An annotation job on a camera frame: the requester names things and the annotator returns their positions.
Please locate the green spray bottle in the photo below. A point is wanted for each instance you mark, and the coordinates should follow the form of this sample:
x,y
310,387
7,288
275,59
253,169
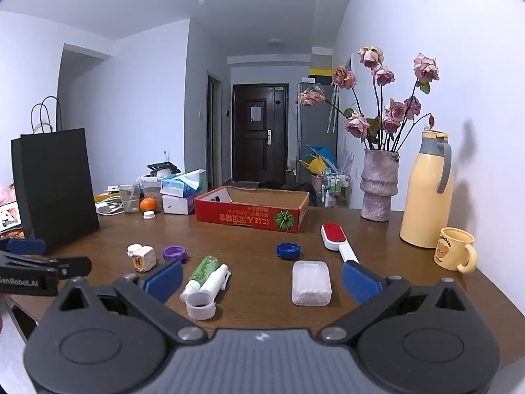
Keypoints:
x,y
203,271

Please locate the white ribbed bottle cap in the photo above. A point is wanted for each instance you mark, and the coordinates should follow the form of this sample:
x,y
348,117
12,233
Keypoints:
x,y
149,214

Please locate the red cardboard box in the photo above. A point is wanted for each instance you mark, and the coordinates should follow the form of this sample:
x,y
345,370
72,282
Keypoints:
x,y
246,215

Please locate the white round container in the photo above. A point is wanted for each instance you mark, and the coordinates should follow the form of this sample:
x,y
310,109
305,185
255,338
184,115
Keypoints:
x,y
164,171

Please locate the blue tissue pack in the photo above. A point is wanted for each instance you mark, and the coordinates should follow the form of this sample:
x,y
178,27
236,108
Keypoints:
x,y
180,184

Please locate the purple bottle cap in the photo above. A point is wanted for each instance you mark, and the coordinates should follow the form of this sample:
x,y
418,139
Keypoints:
x,y
175,253

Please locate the white spray bottle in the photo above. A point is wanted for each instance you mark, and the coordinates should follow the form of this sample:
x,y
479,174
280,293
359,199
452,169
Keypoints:
x,y
217,279

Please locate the red and white lint brush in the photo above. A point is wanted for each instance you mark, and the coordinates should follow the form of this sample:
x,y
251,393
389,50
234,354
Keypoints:
x,y
334,236

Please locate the yellow bear mug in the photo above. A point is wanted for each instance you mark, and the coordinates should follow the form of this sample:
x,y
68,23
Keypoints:
x,y
451,250

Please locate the bunch of dried pink roses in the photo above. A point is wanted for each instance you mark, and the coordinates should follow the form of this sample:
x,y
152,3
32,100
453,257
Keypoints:
x,y
396,111

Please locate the pink ceramic vase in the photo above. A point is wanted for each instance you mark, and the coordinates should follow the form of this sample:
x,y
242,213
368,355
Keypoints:
x,y
379,188

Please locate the blue bottle cap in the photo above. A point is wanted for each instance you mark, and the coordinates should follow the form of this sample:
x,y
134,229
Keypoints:
x,y
288,251

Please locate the printed paper card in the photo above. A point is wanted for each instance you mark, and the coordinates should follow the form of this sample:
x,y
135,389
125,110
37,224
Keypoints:
x,y
9,215

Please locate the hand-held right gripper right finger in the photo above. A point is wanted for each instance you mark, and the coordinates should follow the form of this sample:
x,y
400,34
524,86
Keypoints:
x,y
361,281

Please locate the white folded umbrella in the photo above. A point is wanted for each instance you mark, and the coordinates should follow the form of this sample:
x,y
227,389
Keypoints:
x,y
333,111

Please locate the clear cotton swab box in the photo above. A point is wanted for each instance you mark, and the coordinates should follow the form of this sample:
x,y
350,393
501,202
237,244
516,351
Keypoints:
x,y
311,283

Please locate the yellow thermos jug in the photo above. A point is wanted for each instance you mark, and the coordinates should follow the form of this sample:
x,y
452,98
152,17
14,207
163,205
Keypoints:
x,y
422,197

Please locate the wall electric panel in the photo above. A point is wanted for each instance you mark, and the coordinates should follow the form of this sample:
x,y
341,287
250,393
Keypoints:
x,y
349,62

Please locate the yellow and black box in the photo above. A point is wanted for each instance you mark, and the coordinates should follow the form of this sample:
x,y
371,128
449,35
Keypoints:
x,y
321,74

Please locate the black paper bag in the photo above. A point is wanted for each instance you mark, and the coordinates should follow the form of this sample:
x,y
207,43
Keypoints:
x,y
57,188

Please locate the small white bottle cap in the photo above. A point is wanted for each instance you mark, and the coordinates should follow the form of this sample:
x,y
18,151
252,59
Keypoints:
x,y
133,249

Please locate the white paper notice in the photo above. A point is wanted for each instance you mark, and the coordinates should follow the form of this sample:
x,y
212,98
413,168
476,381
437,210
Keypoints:
x,y
255,113

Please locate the white power adapter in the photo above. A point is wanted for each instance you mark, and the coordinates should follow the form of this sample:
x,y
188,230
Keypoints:
x,y
107,208

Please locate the white cube charger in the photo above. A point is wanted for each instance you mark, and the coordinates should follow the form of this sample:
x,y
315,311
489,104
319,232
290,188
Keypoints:
x,y
144,259

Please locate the purple tissue pack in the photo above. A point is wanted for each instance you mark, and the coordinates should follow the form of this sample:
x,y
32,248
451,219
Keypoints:
x,y
178,204

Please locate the dark entrance door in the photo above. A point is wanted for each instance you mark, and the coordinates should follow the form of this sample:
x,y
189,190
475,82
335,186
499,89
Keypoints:
x,y
258,147

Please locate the dark side door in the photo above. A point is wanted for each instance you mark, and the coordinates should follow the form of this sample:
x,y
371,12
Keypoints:
x,y
214,131

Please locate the clear container of nuts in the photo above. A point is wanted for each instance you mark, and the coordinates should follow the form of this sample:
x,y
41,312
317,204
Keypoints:
x,y
151,191

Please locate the clear round cap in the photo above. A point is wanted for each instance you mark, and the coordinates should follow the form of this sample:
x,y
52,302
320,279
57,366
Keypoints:
x,y
201,305

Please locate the clear glass cup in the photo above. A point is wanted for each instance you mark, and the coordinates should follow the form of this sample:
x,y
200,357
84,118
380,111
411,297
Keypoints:
x,y
129,199

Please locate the pink soft object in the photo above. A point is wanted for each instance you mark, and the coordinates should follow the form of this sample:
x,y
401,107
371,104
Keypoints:
x,y
6,195

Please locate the pink bucket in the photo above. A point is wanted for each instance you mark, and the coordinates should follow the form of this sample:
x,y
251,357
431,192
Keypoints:
x,y
317,182

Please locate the orange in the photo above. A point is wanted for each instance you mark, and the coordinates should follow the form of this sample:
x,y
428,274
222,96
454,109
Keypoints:
x,y
148,205

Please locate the grey refrigerator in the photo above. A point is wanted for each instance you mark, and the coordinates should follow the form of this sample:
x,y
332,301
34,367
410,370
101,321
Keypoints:
x,y
313,127

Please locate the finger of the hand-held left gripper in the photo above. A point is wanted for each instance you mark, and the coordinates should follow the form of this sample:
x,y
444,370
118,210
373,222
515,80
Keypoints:
x,y
69,266
24,246

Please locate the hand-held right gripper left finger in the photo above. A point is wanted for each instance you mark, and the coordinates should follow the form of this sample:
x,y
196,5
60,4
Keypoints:
x,y
166,281

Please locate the clear plastic packet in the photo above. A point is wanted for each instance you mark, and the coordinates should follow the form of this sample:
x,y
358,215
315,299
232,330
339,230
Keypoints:
x,y
316,89

